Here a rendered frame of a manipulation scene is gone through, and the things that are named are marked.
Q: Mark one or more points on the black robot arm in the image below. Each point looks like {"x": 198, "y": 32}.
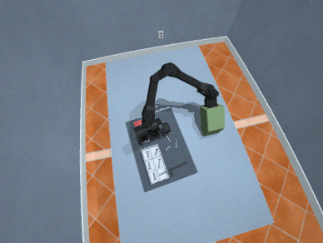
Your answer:
{"x": 148, "y": 113}

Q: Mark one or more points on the red block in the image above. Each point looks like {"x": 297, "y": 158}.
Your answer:
{"x": 137, "y": 123}

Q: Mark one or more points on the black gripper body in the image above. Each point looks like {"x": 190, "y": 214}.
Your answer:
{"x": 165, "y": 128}

